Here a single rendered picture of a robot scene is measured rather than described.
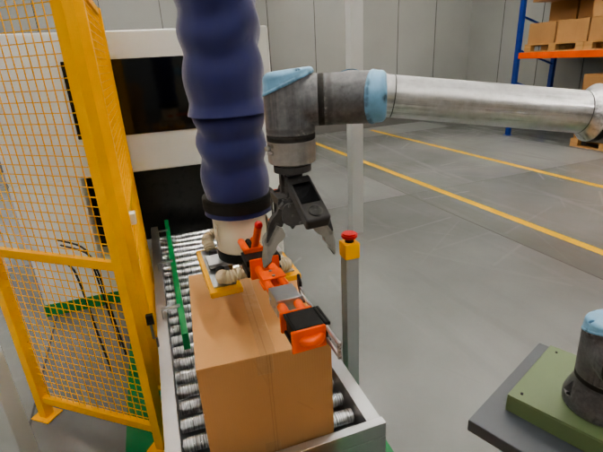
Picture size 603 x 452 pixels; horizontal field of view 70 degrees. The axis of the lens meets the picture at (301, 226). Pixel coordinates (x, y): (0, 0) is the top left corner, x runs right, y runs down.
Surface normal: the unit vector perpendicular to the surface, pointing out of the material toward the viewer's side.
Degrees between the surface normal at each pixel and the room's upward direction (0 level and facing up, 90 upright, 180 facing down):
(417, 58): 90
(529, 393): 2
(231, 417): 90
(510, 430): 0
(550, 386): 2
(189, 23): 73
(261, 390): 90
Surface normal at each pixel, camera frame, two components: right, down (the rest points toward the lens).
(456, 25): 0.37, 0.32
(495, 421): -0.05, -0.93
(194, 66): -0.48, 0.07
